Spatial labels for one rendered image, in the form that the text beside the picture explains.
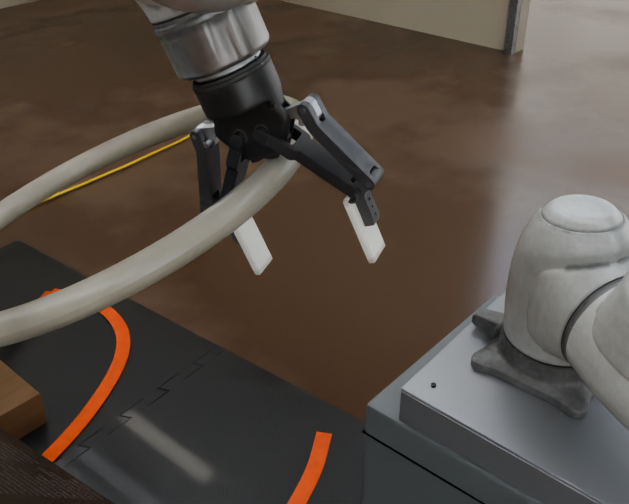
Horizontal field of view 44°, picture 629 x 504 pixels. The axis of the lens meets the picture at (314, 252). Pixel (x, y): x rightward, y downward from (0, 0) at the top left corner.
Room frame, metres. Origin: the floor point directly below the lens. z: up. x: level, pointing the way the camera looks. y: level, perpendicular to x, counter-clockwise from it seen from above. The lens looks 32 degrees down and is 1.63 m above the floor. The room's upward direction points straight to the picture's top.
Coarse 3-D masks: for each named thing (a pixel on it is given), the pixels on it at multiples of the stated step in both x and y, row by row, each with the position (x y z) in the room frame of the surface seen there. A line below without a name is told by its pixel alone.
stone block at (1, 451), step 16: (0, 432) 0.99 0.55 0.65; (0, 448) 0.91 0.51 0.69; (16, 448) 0.94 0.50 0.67; (0, 464) 0.84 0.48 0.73; (16, 464) 0.87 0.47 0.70; (32, 464) 0.89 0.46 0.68; (48, 464) 0.92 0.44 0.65; (0, 480) 0.78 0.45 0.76; (16, 480) 0.81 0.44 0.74; (32, 480) 0.83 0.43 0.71; (48, 480) 0.85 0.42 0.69; (64, 480) 0.88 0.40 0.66; (0, 496) 0.73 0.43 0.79; (16, 496) 0.75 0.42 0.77; (32, 496) 0.77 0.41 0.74; (48, 496) 0.79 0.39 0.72; (64, 496) 0.81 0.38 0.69; (80, 496) 0.84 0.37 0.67; (96, 496) 0.86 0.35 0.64
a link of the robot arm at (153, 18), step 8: (136, 0) 0.66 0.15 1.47; (144, 0) 0.63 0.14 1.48; (144, 8) 0.65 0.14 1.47; (152, 8) 0.65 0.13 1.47; (160, 8) 0.64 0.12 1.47; (168, 8) 0.64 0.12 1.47; (152, 16) 0.65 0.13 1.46; (160, 16) 0.64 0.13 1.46; (168, 16) 0.64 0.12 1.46; (176, 16) 0.64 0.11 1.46; (152, 24) 0.66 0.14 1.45
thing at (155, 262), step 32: (288, 96) 0.86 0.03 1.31; (160, 128) 0.98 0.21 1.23; (192, 128) 0.97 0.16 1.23; (96, 160) 0.96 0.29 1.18; (288, 160) 0.67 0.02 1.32; (32, 192) 0.91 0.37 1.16; (256, 192) 0.62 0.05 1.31; (0, 224) 0.86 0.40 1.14; (192, 224) 0.58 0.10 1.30; (224, 224) 0.58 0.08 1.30; (160, 256) 0.55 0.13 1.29; (192, 256) 0.56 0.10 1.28; (64, 288) 0.54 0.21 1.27; (96, 288) 0.53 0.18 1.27; (128, 288) 0.53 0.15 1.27; (0, 320) 0.53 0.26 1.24; (32, 320) 0.52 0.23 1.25; (64, 320) 0.52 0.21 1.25
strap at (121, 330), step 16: (112, 320) 2.16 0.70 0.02; (128, 336) 2.07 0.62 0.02; (128, 352) 1.99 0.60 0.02; (112, 368) 1.91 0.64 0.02; (112, 384) 1.83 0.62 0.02; (96, 400) 1.76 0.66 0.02; (80, 416) 1.69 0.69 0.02; (64, 432) 1.63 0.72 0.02; (80, 432) 1.63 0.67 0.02; (320, 432) 1.63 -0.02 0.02; (48, 448) 1.57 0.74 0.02; (64, 448) 1.57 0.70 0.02; (320, 448) 1.57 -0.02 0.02; (320, 464) 1.51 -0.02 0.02; (304, 480) 1.45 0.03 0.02; (304, 496) 1.40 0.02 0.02
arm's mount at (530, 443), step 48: (480, 336) 0.98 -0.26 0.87; (432, 384) 0.87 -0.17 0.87; (480, 384) 0.87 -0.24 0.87; (432, 432) 0.83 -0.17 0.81; (480, 432) 0.78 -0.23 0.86; (528, 432) 0.78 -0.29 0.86; (576, 432) 0.78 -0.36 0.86; (624, 432) 0.78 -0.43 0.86; (528, 480) 0.73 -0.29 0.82; (576, 480) 0.70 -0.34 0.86; (624, 480) 0.70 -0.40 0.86
